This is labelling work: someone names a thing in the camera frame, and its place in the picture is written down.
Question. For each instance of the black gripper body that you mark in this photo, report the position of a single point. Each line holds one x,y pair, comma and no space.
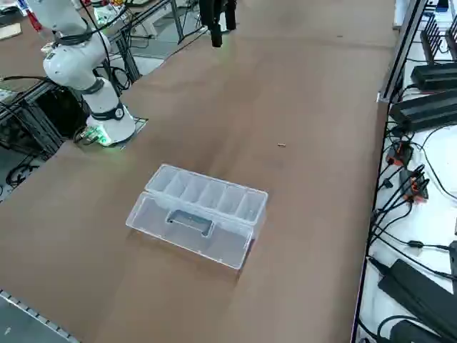
216,4

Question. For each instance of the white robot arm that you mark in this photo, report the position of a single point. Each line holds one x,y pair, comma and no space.
71,64

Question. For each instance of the transparent plastic compartment box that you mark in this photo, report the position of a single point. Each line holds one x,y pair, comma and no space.
214,243

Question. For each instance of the black slotted rack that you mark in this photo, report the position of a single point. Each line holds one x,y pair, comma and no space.
430,39

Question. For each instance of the wooden board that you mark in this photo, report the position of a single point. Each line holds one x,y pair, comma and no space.
9,31

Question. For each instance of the black ribbed power adapter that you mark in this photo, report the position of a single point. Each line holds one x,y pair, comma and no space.
425,110

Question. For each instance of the orange black connector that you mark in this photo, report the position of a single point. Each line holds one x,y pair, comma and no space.
416,186
401,153

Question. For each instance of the long black power adapter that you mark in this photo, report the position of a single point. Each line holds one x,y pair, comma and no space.
414,289

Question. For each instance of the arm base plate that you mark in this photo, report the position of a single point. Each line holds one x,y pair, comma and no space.
143,121

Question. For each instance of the upright frame post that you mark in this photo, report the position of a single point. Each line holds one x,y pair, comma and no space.
396,64

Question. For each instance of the black aluminium frame rack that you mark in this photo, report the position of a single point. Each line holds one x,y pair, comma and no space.
35,118

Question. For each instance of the aluminium table edge rail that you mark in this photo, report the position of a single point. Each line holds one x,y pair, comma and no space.
21,307

